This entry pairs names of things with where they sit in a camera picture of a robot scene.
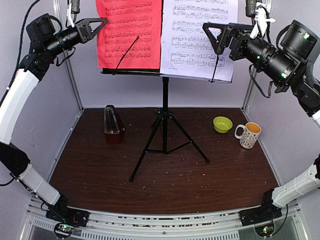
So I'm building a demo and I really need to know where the white sheet music page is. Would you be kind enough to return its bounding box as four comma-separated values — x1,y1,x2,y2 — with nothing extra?
160,0,239,83

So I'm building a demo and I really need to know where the red paper sheet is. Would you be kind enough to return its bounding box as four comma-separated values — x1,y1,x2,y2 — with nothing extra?
95,0,163,70

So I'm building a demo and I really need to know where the black music stand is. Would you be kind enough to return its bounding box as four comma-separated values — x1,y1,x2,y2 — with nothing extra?
100,34,233,183

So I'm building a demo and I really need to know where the brown wooden metronome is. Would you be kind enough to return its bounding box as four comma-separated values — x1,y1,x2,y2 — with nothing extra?
104,104,126,144

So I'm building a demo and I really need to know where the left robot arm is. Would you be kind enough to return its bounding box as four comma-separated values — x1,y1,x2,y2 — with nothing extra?
0,13,108,222

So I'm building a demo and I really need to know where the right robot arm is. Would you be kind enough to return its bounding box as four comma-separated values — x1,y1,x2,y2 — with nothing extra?
202,20,320,125

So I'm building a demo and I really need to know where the green bowl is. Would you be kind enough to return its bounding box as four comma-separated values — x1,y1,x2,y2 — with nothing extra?
212,116,233,134

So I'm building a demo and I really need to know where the white patterned mug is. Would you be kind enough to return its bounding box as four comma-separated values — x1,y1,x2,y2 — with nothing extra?
234,122,262,149

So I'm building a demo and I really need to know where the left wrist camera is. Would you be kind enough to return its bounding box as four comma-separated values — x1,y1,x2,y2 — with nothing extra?
65,0,80,28

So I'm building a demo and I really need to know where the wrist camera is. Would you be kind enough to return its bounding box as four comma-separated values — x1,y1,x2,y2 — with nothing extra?
65,0,80,28
245,0,276,39

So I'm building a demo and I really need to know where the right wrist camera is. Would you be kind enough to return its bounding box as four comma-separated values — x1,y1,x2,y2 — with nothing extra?
245,0,276,39

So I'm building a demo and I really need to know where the right aluminium corner post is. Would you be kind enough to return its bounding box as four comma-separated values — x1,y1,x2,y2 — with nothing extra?
241,0,273,112

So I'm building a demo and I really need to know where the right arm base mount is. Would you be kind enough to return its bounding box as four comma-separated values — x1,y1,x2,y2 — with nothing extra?
239,207,282,239

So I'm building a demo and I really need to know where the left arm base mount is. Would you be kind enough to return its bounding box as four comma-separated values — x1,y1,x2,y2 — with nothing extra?
45,208,90,239

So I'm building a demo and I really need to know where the aluminium front rail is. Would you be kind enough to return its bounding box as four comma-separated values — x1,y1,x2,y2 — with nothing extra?
21,197,308,240

